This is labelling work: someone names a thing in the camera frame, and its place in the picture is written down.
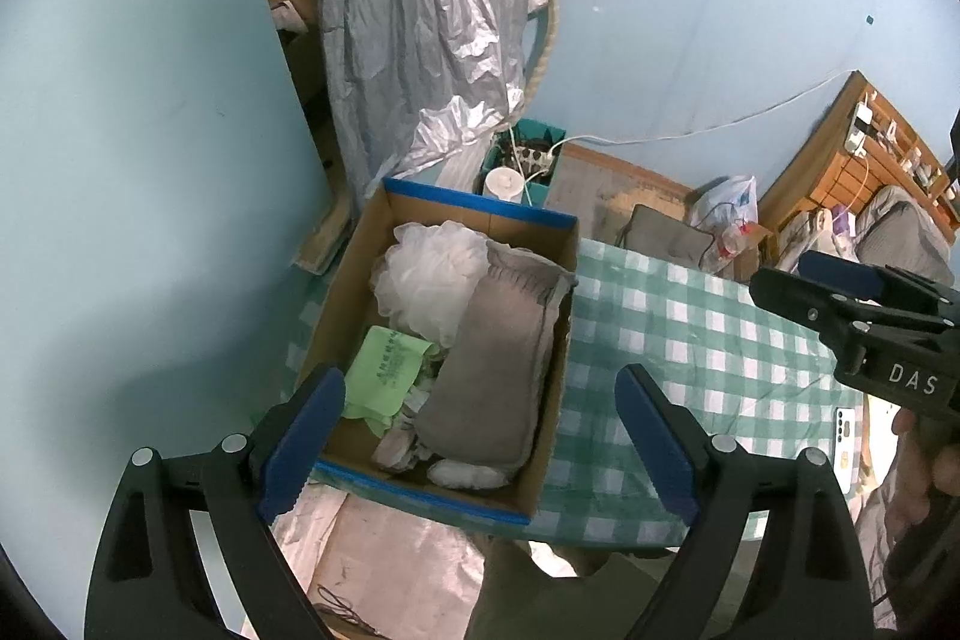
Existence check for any lime green microfiber cloth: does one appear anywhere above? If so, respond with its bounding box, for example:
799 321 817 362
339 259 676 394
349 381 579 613
342 326 439 438

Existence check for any grey fleece cloth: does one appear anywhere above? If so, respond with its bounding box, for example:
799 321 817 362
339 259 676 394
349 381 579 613
413 242 576 481

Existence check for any white mesh bath loofah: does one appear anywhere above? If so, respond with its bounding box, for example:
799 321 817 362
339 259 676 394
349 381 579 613
370 221 490 349

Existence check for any person's right hand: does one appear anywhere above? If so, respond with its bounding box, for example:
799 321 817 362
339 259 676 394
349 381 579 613
885 408 932 539

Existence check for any grey bed blanket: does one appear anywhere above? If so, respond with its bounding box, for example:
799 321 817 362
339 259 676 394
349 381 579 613
775 185 955 287

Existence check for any white smartphone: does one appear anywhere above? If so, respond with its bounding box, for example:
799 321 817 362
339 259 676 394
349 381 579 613
832 408 864 497

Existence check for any green white checkered tablecloth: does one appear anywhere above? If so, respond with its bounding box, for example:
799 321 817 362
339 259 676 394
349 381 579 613
455 237 872 548

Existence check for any wooden slatted headboard shelf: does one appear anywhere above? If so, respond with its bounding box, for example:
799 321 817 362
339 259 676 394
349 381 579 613
758 71 958 244

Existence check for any white plastic bag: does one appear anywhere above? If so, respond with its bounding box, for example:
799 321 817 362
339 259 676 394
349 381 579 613
686 175 758 273

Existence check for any grey cushion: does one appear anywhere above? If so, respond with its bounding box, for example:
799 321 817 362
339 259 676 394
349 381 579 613
617 205 715 268

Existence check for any white fluffy item in box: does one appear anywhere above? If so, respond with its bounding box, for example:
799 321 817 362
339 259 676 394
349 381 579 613
427 459 511 492

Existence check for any blue edged cardboard box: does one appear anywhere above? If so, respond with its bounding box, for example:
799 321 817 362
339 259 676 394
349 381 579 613
294 175 581 527

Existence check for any teal basket with power strip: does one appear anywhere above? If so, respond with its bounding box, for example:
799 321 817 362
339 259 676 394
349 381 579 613
475 119 566 206

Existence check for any white cylinder container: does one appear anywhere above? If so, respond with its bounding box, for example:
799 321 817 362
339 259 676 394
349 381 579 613
483 166 526 203

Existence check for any silver foil cover sheet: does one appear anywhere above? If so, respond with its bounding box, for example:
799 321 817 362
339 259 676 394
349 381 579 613
319 0 558 203

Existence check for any white wall cable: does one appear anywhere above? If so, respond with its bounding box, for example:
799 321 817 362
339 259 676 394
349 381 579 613
509 68 858 163

